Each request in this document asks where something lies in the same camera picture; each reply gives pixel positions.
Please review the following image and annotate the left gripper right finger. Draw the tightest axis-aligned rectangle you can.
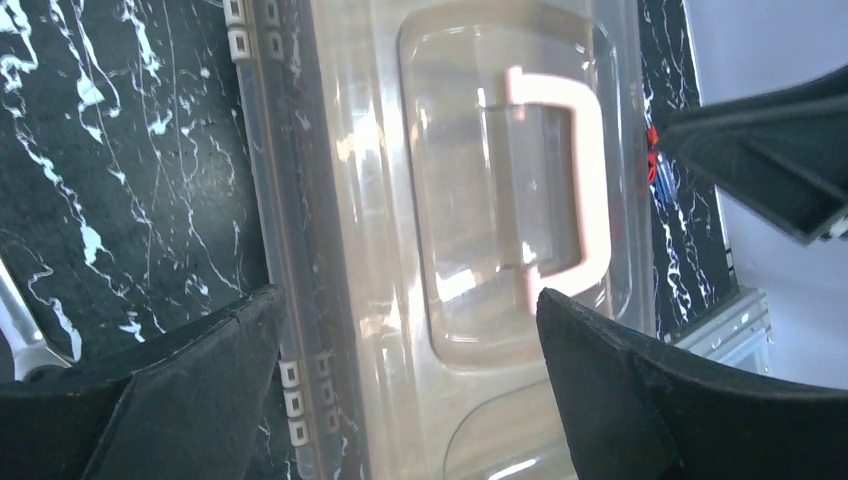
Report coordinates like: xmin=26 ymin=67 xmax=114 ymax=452
xmin=536 ymin=288 xmax=847 ymax=479

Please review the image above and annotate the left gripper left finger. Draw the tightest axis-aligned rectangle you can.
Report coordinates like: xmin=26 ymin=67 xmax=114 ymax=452
xmin=1 ymin=285 xmax=286 ymax=479

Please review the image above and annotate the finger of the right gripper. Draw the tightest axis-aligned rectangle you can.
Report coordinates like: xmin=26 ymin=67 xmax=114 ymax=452
xmin=659 ymin=67 xmax=847 ymax=245

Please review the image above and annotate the beige plastic tool box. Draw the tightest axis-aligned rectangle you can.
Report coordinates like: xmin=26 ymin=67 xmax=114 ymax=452
xmin=223 ymin=1 xmax=654 ymax=479

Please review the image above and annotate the blue screwdriver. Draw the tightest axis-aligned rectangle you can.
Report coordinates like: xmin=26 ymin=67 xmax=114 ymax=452
xmin=646 ymin=125 xmax=678 ymax=205

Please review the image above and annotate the silver combination wrench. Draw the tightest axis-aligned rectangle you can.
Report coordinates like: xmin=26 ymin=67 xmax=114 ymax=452
xmin=1 ymin=262 xmax=72 ymax=382

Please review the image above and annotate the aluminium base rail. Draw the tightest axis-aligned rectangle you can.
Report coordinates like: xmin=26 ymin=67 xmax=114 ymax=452
xmin=665 ymin=286 xmax=773 ymax=376

